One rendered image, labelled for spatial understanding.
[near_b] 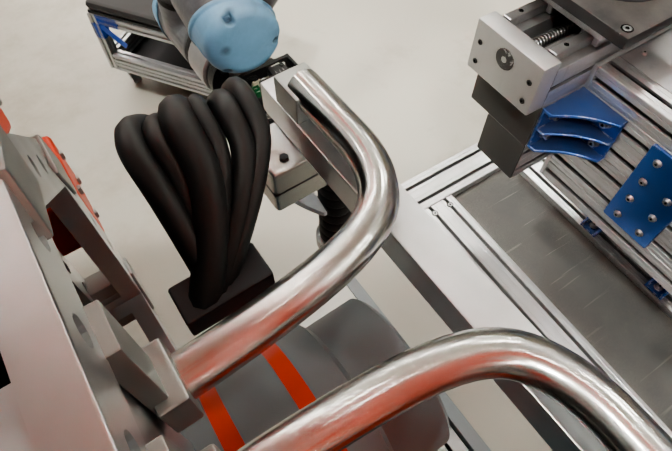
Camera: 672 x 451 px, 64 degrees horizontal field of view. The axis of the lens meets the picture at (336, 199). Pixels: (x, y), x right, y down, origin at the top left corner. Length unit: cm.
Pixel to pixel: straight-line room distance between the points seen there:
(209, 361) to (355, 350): 13
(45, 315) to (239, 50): 36
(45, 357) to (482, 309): 23
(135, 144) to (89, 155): 148
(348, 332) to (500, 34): 56
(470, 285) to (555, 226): 102
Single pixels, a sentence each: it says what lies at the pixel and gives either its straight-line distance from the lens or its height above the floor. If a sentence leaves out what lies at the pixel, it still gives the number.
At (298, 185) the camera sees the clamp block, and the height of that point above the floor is 92.
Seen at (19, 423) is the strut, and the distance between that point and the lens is 21.
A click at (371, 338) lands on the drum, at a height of 91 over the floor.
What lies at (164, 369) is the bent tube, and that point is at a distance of 28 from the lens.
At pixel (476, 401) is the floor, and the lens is 135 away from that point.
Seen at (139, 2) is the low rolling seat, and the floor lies 34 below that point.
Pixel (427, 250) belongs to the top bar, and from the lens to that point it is 34.
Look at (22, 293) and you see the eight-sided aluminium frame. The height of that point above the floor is 112.
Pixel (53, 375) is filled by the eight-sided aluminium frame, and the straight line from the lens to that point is 18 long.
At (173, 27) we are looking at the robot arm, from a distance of 68.
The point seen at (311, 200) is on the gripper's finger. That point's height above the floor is 84.
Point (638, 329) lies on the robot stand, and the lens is 130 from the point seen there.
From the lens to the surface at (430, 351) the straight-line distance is 28.
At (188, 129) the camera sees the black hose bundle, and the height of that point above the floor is 105.
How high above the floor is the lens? 127
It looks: 56 degrees down
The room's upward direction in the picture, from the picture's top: straight up
